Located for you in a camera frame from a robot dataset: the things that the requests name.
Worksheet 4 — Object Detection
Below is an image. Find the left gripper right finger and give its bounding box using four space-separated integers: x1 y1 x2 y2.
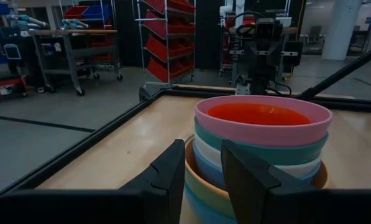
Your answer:
221 139 321 224

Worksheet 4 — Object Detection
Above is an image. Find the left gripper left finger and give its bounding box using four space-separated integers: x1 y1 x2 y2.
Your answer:
119 139 186 224

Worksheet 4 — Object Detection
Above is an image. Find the blue-grey plastic bowl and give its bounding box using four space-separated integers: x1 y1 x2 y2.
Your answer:
191 142 322 190

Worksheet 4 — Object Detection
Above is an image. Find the peach plastic bowl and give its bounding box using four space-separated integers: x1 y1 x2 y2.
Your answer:
184 138 329 218

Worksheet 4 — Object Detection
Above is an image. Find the pink plastic bowl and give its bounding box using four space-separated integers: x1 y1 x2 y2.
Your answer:
195 95 334 148

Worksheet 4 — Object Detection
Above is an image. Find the teal green plastic bowl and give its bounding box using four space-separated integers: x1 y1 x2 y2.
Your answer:
193 116 329 166

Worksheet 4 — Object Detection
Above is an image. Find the orange plastic bowl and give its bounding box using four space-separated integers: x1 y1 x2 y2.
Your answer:
207 103 312 126

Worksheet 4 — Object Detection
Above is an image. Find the light blue plastic bowl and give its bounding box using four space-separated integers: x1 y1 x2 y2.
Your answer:
183 183 239 224

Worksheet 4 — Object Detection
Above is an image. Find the white round pillar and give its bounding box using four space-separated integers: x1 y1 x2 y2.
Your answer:
321 0 363 61

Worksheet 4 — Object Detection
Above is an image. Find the wooden-top metal workbench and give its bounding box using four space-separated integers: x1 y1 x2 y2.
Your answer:
28 29 124 96

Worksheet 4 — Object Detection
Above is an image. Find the red low cart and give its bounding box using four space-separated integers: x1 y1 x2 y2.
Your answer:
0 76 29 103

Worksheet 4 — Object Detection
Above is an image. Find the red storage bin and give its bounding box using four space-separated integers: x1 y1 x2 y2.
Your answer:
63 5 89 20

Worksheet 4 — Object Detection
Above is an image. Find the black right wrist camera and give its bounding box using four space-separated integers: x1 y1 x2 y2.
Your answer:
255 17 283 43

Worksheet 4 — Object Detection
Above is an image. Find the black diagonal frame strut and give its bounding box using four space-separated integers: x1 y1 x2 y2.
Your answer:
296 40 371 101

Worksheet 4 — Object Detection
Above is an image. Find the wire rack with red bins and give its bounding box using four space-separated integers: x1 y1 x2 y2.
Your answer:
134 0 197 85

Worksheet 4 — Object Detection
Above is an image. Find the black aluminium table frame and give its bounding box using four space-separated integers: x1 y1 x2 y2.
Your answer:
0 82 371 206

